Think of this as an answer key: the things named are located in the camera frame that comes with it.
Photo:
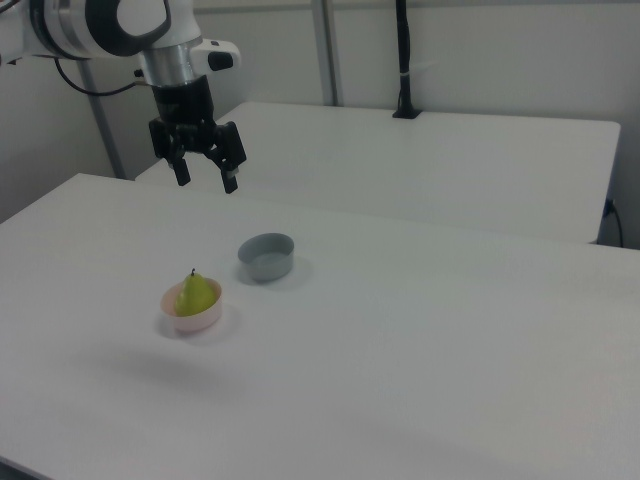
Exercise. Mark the grey plastic bowl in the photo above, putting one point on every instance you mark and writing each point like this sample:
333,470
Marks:
267,267

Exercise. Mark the black camera stand pole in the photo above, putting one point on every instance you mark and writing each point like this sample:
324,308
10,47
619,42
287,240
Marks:
406,60

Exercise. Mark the pink plastic bowl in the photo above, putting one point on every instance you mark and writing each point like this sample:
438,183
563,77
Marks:
197,324

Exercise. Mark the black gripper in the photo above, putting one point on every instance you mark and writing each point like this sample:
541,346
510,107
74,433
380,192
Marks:
184,107

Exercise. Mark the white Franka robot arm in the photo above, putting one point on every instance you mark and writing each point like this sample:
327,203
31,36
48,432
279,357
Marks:
70,27

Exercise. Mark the white table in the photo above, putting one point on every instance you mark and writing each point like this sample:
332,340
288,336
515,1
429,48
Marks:
425,165

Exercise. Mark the green pear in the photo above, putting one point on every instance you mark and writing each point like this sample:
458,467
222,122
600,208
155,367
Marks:
195,297

